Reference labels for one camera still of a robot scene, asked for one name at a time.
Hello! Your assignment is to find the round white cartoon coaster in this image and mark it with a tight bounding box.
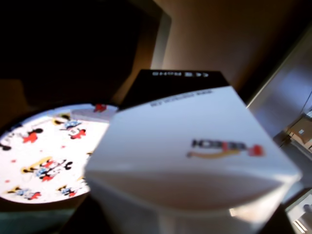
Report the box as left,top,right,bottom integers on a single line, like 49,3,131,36
0,103,118,204

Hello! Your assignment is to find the white and black servo box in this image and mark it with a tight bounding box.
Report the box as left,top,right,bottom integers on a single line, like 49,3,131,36
84,69,303,234

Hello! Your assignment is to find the cardboard box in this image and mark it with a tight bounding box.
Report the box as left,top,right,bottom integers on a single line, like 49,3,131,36
289,120,312,150

